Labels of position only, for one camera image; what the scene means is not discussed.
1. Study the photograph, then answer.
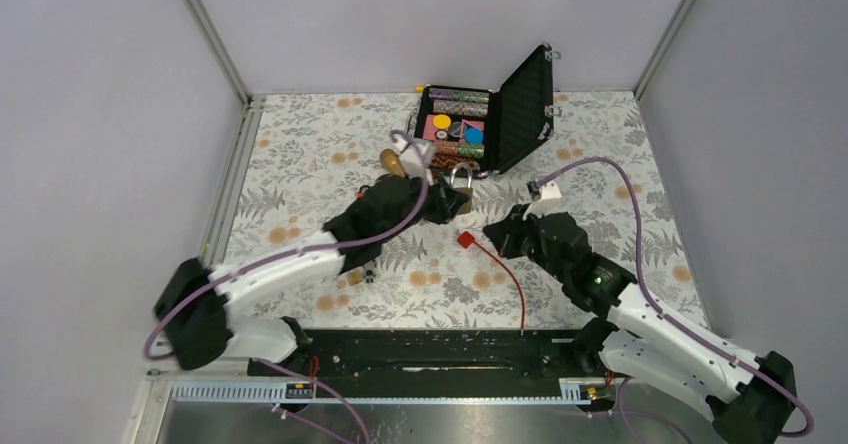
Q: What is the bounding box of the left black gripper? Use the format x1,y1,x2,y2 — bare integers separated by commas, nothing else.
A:
381,166,470,243

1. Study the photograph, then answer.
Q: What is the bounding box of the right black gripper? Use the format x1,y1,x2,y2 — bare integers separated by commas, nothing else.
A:
483,203,569,283

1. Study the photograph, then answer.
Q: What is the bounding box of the large brass padlock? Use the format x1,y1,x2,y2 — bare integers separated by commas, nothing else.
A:
449,162,474,215

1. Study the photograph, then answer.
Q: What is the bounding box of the red cable lock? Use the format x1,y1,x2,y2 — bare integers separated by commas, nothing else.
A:
456,230,528,334

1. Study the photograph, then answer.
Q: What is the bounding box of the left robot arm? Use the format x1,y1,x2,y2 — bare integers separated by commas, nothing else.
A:
144,175,470,375

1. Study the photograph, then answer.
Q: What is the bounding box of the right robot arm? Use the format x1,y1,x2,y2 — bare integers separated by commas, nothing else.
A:
483,206,797,443

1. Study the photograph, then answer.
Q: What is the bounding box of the blue chip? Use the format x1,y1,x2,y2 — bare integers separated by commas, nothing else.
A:
464,127,484,145

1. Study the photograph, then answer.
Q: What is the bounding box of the black poker chip case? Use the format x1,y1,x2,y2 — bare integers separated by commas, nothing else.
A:
407,43,562,177

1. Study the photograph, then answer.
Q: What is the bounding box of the yellow chip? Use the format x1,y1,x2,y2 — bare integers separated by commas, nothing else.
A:
432,114,452,130

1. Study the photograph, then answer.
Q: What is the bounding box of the floral table mat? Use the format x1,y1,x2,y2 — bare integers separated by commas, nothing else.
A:
222,92,708,330

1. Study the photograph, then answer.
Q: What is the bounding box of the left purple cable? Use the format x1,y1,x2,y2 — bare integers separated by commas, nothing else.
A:
144,129,432,363

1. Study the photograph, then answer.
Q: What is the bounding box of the purple cable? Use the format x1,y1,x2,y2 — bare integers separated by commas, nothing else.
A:
144,129,432,363
529,156,815,438

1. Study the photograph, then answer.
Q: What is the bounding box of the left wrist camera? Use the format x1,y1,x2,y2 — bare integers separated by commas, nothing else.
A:
391,131,435,182

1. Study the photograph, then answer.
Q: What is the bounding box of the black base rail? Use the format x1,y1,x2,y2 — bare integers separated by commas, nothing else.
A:
281,329,626,404

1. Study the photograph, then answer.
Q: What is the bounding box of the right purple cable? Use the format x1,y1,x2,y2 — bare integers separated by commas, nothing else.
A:
529,156,815,438

